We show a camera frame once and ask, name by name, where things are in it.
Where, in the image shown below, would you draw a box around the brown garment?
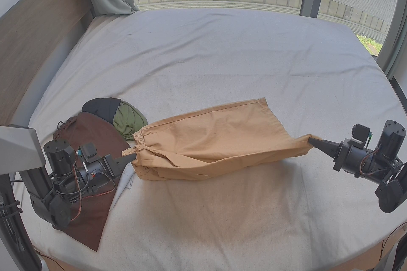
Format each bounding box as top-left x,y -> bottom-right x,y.
52,112 -> 132,252

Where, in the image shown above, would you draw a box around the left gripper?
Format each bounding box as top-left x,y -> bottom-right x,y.
79,154 -> 123,189

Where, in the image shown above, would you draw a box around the black garment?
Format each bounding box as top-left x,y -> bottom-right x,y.
82,98 -> 123,124

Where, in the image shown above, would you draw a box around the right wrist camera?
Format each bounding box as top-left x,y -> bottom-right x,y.
351,124 -> 372,145

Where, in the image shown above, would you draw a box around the white garment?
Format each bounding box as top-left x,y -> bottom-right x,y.
110,165 -> 135,211

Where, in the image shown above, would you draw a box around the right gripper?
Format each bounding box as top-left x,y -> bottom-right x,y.
332,140 -> 366,175

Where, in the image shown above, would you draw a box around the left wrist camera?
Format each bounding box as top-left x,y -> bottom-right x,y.
76,143 -> 99,162

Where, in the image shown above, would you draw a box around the tan shorts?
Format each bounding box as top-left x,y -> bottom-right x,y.
131,98 -> 318,182

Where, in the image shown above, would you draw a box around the green garment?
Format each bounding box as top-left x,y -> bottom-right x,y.
113,100 -> 148,141

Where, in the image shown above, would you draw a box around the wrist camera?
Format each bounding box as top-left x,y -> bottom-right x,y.
76,143 -> 99,162
351,124 -> 372,145

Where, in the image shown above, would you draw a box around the bed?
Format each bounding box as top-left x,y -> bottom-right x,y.
0,0 -> 407,271

